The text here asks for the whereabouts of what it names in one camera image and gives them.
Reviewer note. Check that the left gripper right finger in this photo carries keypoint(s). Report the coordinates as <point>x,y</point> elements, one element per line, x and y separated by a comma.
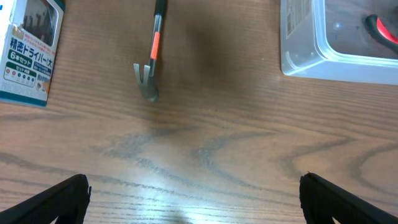
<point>325,203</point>

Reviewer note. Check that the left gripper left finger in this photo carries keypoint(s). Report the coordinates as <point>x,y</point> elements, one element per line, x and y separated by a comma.
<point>65,202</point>

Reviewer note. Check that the blue white screwdriver set box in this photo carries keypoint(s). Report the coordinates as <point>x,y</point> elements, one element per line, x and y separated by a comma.
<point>30,31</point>

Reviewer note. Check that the red handled cutting pliers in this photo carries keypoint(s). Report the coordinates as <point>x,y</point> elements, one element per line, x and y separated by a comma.
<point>379,32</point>

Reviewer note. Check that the clear plastic container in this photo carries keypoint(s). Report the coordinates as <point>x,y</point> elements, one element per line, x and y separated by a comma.
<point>327,39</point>

